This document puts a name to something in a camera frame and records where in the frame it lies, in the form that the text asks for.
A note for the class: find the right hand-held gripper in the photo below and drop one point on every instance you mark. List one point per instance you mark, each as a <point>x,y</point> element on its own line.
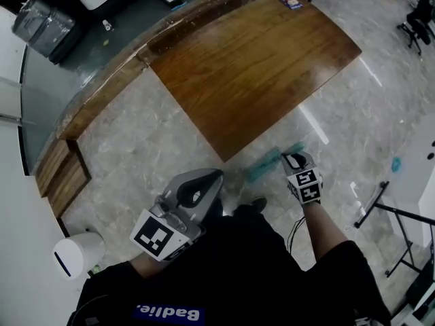
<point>306,185</point>

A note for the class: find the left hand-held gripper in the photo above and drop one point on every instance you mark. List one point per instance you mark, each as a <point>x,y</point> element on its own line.
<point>159,234</point>

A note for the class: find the teal mop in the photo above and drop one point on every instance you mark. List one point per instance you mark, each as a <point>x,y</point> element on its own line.
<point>263,165</point>

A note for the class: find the person's left forearm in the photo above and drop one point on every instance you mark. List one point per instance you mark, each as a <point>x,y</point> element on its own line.
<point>149,265</point>

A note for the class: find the person's right forearm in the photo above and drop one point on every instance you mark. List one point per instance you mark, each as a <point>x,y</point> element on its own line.
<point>323,233</point>

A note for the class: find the person's right shoe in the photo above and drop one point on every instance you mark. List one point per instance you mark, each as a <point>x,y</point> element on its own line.
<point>259,204</point>

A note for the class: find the white power strip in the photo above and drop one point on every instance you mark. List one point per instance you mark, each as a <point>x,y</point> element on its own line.
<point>360,211</point>

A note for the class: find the person's black clothing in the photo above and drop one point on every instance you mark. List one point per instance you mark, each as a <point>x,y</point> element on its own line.
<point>238,277</point>

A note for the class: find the teal round pad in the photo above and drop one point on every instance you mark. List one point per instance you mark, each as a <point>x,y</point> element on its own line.
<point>397,164</point>

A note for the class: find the wooden table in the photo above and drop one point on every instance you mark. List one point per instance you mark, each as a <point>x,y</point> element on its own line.
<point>244,73</point>

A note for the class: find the white cylindrical bin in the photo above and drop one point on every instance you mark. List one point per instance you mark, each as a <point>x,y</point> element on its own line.
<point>76,255</point>

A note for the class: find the curved wooden step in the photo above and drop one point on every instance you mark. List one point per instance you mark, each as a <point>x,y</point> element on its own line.
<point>102,90</point>

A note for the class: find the small colourful card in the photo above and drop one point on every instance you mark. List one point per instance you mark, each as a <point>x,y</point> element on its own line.
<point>290,2</point>

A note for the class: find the black mesh chair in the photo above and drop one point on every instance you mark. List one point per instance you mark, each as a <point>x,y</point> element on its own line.
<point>418,22</point>

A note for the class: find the small white bottle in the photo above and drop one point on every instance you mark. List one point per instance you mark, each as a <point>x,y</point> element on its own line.
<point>107,24</point>

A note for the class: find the plastic-wrapped black box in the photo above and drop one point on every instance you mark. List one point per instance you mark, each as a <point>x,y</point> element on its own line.
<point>44,27</point>

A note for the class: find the black stand frame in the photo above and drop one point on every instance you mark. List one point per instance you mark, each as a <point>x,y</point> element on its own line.
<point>371,204</point>

